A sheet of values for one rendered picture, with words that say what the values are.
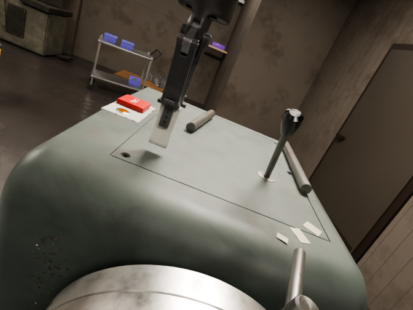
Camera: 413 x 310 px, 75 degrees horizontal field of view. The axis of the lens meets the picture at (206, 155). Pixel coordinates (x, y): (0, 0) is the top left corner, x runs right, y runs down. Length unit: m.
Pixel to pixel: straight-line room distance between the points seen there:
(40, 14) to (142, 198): 5.93
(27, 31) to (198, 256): 6.15
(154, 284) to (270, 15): 4.63
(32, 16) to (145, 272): 6.10
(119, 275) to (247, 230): 0.16
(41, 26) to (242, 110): 3.95
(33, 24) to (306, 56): 4.88
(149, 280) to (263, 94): 4.66
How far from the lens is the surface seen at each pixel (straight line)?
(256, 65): 4.76
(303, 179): 0.58
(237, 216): 0.38
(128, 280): 0.30
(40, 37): 6.22
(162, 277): 0.29
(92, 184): 0.35
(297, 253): 0.29
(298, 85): 5.01
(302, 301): 0.21
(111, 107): 0.58
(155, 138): 0.43
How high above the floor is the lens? 1.44
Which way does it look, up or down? 22 degrees down
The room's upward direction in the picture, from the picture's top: 23 degrees clockwise
